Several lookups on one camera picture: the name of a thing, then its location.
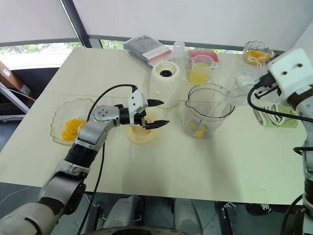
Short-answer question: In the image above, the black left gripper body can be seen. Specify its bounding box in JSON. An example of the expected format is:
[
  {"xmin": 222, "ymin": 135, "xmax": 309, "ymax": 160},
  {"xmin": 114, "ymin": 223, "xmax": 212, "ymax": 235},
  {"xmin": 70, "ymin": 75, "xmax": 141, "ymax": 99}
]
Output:
[{"xmin": 133, "ymin": 110, "xmax": 149, "ymax": 129}]

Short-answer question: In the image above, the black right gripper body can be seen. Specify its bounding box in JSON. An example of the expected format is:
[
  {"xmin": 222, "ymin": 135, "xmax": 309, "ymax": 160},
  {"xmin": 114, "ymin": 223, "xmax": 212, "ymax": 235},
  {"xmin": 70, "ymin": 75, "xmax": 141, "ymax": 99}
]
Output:
[{"xmin": 254, "ymin": 74, "xmax": 282, "ymax": 100}]

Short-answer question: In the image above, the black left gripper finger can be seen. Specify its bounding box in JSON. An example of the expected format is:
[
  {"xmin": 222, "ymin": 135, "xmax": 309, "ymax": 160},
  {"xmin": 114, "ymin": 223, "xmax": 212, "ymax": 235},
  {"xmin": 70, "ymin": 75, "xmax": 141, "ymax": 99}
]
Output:
[
  {"xmin": 147, "ymin": 98, "xmax": 165, "ymax": 108},
  {"xmin": 144, "ymin": 119, "xmax": 170, "ymax": 130}
]

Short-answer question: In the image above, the clear plastic bag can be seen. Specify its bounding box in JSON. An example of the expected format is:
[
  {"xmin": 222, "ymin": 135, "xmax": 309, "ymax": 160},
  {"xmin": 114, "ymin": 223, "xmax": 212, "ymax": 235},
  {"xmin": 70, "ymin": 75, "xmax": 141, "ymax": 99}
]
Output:
[{"xmin": 224, "ymin": 65, "xmax": 261, "ymax": 107}]

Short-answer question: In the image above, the cream blender base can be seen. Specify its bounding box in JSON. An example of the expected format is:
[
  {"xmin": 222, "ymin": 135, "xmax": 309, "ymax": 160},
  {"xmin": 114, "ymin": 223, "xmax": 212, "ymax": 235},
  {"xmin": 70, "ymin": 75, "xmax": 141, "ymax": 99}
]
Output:
[{"xmin": 149, "ymin": 61, "xmax": 185, "ymax": 108}]

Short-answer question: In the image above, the cream blender lid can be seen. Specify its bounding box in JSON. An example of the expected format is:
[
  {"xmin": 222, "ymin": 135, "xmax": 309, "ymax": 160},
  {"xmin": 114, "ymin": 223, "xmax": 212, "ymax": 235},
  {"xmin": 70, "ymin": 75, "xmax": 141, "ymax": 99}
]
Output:
[{"xmin": 125, "ymin": 111, "xmax": 163, "ymax": 145}]

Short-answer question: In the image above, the white cloth with dark stripes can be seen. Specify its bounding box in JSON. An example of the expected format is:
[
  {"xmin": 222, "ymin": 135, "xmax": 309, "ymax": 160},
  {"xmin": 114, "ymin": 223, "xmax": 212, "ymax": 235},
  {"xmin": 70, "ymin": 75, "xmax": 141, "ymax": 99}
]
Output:
[{"xmin": 259, "ymin": 102, "xmax": 287, "ymax": 125}]

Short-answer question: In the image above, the green cloth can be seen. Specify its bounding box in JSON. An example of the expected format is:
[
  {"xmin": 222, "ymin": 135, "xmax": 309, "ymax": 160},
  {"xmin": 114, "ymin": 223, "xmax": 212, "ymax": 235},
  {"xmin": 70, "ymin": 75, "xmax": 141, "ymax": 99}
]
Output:
[{"xmin": 252, "ymin": 102, "xmax": 299, "ymax": 129}]

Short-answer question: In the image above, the small glass bowl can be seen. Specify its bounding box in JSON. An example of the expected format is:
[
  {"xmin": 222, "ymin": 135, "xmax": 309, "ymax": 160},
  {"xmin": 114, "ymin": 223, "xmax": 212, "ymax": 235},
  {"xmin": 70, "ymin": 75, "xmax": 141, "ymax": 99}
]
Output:
[{"xmin": 243, "ymin": 40, "xmax": 276, "ymax": 66}]

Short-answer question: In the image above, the clear blender jar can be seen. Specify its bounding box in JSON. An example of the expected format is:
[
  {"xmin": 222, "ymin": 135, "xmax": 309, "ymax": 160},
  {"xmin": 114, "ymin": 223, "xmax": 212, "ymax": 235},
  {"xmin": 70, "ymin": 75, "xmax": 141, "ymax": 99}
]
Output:
[{"xmin": 184, "ymin": 83, "xmax": 236, "ymax": 140}]

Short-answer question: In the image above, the measuring cup with yellow juice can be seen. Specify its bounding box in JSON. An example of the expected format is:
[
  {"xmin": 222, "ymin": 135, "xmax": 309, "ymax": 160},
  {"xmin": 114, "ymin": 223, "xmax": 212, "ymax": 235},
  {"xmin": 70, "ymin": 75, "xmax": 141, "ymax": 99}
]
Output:
[{"xmin": 188, "ymin": 55, "xmax": 217, "ymax": 85}]

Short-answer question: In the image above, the zip bag of dark cloths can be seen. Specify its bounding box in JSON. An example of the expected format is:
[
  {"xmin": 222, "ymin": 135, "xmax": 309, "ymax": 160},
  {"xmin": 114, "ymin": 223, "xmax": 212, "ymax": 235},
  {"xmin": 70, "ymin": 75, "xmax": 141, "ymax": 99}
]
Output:
[{"xmin": 123, "ymin": 35, "xmax": 172, "ymax": 71}]

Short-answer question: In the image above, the clear plastic bottle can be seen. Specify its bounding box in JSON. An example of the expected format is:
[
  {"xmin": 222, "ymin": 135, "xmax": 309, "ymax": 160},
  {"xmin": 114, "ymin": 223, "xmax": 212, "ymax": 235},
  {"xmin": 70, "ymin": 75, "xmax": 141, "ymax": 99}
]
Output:
[{"xmin": 170, "ymin": 41, "xmax": 194, "ymax": 74}]

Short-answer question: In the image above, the red flat item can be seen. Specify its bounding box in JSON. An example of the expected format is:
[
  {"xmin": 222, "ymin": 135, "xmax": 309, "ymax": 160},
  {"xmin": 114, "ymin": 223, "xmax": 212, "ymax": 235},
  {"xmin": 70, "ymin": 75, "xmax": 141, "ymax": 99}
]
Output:
[{"xmin": 189, "ymin": 50, "xmax": 219, "ymax": 63}]

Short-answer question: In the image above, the wavy clear glass bowl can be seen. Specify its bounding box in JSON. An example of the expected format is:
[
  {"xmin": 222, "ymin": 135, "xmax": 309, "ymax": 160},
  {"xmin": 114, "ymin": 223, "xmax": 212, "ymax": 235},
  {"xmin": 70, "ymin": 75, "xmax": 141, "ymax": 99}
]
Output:
[{"xmin": 50, "ymin": 97, "xmax": 96, "ymax": 145}]

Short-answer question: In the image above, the white roller blind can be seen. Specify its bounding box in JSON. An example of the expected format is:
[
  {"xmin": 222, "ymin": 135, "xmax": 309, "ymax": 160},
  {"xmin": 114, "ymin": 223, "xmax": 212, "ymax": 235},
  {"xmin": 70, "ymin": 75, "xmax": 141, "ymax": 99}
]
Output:
[
  {"xmin": 0, "ymin": 0, "xmax": 79, "ymax": 44},
  {"xmin": 72, "ymin": 0, "xmax": 313, "ymax": 53}
]

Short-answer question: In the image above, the grey rounded leg shape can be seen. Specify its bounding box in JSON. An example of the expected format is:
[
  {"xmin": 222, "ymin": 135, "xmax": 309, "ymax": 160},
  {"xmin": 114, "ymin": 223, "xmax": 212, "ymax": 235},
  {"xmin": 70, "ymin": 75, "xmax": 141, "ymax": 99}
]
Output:
[
  {"xmin": 104, "ymin": 195, "xmax": 142, "ymax": 231},
  {"xmin": 173, "ymin": 198, "xmax": 203, "ymax": 231}
]

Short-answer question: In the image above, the black object with white print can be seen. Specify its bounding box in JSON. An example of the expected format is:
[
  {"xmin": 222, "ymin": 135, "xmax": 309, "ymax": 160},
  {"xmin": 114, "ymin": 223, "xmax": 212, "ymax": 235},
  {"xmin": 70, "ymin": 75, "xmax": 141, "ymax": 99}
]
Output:
[{"xmin": 246, "ymin": 203, "xmax": 277, "ymax": 216}]

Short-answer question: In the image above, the brown cardboard box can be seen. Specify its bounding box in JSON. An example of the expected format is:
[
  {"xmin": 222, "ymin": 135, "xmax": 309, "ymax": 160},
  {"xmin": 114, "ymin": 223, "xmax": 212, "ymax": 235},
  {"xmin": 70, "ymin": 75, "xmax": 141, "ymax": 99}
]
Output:
[{"xmin": 0, "ymin": 61, "xmax": 31, "ymax": 97}]

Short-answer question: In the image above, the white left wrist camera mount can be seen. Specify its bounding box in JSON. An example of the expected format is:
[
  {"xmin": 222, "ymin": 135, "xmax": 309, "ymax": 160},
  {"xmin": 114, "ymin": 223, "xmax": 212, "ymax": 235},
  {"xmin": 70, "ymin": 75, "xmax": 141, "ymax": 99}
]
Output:
[{"xmin": 127, "ymin": 89, "xmax": 149, "ymax": 126}]

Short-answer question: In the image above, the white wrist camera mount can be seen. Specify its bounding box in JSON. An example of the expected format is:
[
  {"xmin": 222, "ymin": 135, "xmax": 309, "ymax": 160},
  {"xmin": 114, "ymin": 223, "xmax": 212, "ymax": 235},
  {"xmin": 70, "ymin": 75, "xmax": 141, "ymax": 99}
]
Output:
[
  {"xmin": 266, "ymin": 47, "xmax": 313, "ymax": 103},
  {"xmin": 127, "ymin": 89, "xmax": 149, "ymax": 126}
]

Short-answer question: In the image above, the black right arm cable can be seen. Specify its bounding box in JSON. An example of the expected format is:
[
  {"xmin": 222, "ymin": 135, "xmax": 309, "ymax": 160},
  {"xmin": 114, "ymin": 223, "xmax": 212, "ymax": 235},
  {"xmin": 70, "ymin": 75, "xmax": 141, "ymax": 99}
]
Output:
[{"xmin": 247, "ymin": 73, "xmax": 313, "ymax": 235}]

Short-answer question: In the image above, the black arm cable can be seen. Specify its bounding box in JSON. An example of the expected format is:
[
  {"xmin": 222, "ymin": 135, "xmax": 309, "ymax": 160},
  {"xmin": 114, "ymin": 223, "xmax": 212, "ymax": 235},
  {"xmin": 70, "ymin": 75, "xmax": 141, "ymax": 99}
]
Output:
[
  {"xmin": 77, "ymin": 84, "xmax": 139, "ymax": 235},
  {"xmin": 247, "ymin": 73, "xmax": 313, "ymax": 235}
]

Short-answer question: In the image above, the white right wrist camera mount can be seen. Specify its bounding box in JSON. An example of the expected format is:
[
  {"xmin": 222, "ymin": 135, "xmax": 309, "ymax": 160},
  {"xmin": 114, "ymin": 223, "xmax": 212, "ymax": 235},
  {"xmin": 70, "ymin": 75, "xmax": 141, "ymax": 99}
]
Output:
[{"xmin": 266, "ymin": 47, "xmax": 313, "ymax": 103}]

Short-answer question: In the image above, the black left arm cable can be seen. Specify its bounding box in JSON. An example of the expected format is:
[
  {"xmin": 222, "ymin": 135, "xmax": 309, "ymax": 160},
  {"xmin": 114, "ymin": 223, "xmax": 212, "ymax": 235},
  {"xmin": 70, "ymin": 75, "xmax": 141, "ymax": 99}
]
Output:
[{"xmin": 77, "ymin": 84, "xmax": 139, "ymax": 235}]

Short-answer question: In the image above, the black table frame bracket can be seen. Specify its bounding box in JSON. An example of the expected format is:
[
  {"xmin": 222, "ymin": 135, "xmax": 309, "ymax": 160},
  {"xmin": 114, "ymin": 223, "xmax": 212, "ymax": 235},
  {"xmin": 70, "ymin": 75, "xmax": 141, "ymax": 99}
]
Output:
[
  {"xmin": 221, "ymin": 202, "xmax": 239, "ymax": 235},
  {"xmin": 85, "ymin": 203, "xmax": 105, "ymax": 233}
]

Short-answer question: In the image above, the dark window frame post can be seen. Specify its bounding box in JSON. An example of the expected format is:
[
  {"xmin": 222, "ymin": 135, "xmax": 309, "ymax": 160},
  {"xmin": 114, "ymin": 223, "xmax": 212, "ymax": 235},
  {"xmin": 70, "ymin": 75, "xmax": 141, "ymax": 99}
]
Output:
[{"xmin": 58, "ymin": 0, "xmax": 92, "ymax": 48}]

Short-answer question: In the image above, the silver metal frame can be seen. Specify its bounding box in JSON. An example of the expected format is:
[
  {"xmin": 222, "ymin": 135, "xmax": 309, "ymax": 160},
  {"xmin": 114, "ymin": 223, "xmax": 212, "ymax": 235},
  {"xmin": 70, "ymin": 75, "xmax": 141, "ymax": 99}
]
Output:
[{"xmin": 0, "ymin": 82, "xmax": 31, "ymax": 122}]

